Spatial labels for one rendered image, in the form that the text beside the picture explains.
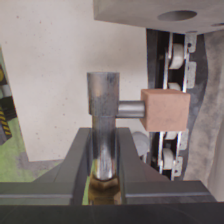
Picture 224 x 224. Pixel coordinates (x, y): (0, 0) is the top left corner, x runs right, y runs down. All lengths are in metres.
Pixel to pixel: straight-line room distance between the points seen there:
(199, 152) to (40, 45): 0.37
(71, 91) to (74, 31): 0.09
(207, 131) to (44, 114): 0.32
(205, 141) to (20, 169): 1.28
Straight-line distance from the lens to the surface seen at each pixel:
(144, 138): 0.27
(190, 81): 0.34
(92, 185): 0.17
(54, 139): 0.30
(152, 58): 0.29
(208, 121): 0.39
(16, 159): 1.41
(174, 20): 0.19
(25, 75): 0.29
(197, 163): 0.42
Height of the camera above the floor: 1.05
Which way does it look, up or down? 75 degrees down
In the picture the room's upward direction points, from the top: 175 degrees clockwise
